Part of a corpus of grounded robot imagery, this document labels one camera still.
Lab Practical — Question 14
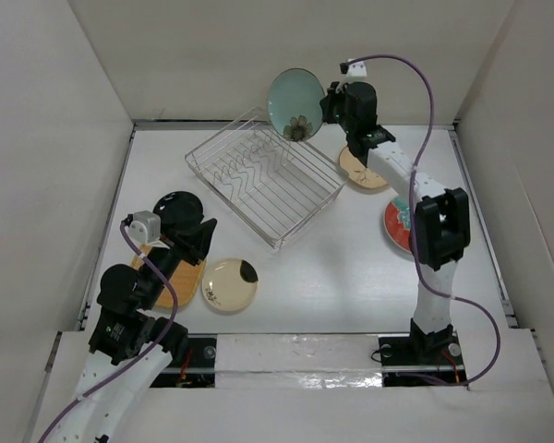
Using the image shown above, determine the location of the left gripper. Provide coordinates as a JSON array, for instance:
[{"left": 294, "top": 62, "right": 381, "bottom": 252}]
[{"left": 139, "top": 211, "right": 216, "bottom": 307}]

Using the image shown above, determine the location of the light blue flower plate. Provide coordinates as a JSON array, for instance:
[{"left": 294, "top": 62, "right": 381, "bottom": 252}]
[{"left": 267, "top": 68, "right": 325, "bottom": 142}]

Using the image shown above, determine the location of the cream plate with black spot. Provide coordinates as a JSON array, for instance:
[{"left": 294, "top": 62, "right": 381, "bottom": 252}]
[{"left": 200, "top": 258, "right": 259, "bottom": 313}]

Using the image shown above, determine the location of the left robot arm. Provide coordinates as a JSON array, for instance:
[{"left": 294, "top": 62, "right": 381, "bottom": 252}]
[{"left": 39, "top": 212, "right": 188, "bottom": 442}]

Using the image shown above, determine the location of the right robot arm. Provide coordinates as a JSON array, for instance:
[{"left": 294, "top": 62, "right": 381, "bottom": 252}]
[{"left": 319, "top": 81, "right": 471, "bottom": 363}]

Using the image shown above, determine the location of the black round plate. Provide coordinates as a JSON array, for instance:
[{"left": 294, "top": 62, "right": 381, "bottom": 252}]
[{"left": 153, "top": 191, "right": 204, "bottom": 233}]

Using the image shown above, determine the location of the orange woven oval plate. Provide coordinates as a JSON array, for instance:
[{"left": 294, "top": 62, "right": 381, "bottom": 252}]
[{"left": 154, "top": 260, "right": 207, "bottom": 310}]

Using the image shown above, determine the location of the beige floral plate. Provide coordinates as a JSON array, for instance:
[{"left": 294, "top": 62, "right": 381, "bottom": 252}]
[{"left": 339, "top": 146, "right": 388, "bottom": 190}]

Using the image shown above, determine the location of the red and teal plate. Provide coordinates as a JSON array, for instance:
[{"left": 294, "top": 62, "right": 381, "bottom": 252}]
[{"left": 383, "top": 196, "right": 412, "bottom": 257}]

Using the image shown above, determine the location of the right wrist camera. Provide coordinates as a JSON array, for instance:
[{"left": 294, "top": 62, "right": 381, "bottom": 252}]
[{"left": 339, "top": 59, "right": 367, "bottom": 81}]

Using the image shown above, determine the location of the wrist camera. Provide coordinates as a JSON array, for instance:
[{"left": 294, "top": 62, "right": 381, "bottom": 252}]
[
  {"left": 122, "top": 210, "right": 162, "bottom": 245},
  {"left": 339, "top": 59, "right": 367, "bottom": 81}
]

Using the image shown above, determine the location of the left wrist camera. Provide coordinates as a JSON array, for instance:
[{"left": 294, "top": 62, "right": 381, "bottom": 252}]
[{"left": 122, "top": 210, "right": 162, "bottom": 245}]

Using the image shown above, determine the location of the wire dish rack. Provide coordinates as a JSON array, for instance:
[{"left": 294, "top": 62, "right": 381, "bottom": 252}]
[{"left": 185, "top": 108, "right": 348, "bottom": 249}]

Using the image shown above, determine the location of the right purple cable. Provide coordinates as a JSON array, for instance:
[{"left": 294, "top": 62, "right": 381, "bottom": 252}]
[{"left": 359, "top": 54, "right": 502, "bottom": 387}]

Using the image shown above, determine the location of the purple cable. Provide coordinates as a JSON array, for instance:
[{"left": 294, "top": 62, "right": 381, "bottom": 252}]
[
  {"left": 359, "top": 54, "right": 502, "bottom": 387},
  {"left": 39, "top": 216, "right": 181, "bottom": 443}
]

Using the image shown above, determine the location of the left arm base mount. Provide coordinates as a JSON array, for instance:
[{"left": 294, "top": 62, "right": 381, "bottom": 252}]
[{"left": 151, "top": 334, "right": 217, "bottom": 389}]

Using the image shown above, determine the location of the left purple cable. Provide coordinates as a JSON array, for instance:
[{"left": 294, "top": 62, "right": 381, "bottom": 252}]
[{"left": 39, "top": 216, "right": 181, "bottom": 443}]

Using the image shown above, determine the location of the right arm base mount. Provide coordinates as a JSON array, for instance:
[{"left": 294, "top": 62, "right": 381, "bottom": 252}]
[{"left": 370, "top": 335, "right": 466, "bottom": 387}]

